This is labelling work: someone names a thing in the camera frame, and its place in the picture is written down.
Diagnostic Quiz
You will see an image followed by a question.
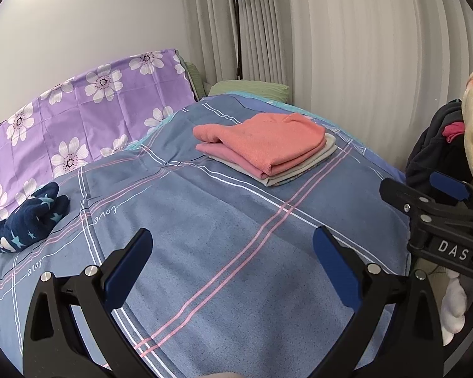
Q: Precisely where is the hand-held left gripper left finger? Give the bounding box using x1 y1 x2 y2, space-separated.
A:
22 227 154 378

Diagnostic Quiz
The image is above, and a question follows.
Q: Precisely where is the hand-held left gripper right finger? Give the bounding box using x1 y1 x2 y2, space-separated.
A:
312 226 446 378

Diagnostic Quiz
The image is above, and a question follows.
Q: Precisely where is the green pillow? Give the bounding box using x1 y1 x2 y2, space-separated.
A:
179 57 211 97
208 80 290 104

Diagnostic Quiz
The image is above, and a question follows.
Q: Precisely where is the navy star print fleece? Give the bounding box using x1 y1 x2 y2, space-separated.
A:
0 182 71 253

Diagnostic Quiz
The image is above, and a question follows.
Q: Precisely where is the blue plaid bedsheet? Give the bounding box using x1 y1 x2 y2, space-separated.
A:
0 94 411 378

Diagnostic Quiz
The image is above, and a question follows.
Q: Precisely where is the purple floral pillow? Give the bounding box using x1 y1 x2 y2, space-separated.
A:
0 49 200 223

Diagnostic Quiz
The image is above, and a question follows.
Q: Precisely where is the salmon pink sweater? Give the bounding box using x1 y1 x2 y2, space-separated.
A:
192 113 326 180

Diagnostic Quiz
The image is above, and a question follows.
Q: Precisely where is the white pleated curtain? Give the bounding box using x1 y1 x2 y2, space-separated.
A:
181 0 473 174

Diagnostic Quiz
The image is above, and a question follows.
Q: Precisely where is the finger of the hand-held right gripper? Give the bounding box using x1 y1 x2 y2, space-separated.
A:
430 172 473 217
379 178 434 215

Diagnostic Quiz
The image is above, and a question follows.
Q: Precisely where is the white sock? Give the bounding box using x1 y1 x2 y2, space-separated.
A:
441 272 468 334

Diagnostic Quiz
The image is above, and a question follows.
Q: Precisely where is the magenta cloth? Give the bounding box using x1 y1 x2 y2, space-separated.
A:
441 122 466 144

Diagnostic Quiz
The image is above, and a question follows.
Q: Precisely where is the dark jacket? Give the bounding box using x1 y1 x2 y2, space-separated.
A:
406 100 473 190

